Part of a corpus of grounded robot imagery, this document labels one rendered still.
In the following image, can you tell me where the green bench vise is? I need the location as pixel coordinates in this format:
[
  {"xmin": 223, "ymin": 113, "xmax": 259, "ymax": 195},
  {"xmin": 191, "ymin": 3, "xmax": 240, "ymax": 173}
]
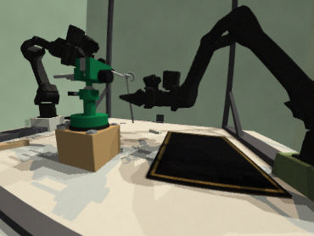
[{"xmin": 70, "ymin": 57, "xmax": 111, "ymax": 127}]

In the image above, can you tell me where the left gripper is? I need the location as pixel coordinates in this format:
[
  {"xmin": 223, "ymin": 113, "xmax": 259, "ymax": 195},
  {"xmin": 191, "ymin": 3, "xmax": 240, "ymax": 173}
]
[{"xmin": 119, "ymin": 87, "xmax": 165, "ymax": 109}]

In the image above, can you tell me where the black mat with tan border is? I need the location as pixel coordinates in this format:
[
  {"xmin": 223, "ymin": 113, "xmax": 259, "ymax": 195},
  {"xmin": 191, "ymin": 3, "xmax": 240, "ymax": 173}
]
[{"xmin": 146, "ymin": 131, "xmax": 292, "ymax": 199}]

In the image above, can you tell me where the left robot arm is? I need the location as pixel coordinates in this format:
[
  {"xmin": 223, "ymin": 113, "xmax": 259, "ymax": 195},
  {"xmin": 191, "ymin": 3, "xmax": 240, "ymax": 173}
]
[{"xmin": 162, "ymin": 5, "xmax": 314, "ymax": 166}]

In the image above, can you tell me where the brown wooden block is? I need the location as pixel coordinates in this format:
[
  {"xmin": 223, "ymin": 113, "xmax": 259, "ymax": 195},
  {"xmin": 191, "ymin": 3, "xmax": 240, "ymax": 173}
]
[{"xmin": 55, "ymin": 124, "xmax": 121, "ymax": 172}]

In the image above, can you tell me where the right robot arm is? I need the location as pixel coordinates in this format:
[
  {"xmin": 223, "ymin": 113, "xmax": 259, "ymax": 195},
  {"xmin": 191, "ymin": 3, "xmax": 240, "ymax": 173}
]
[{"xmin": 20, "ymin": 25, "xmax": 99, "ymax": 118}]

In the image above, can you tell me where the tan wooden bar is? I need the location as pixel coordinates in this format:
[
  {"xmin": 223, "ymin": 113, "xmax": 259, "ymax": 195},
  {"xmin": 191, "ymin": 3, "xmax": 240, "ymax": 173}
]
[{"xmin": 0, "ymin": 139, "xmax": 30, "ymax": 150}]

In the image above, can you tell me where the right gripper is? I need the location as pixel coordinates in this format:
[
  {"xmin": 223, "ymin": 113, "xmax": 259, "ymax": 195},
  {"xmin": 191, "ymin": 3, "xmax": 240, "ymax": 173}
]
[{"xmin": 61, "ymin": 43, "xmax": 109, "ymax": 67}]

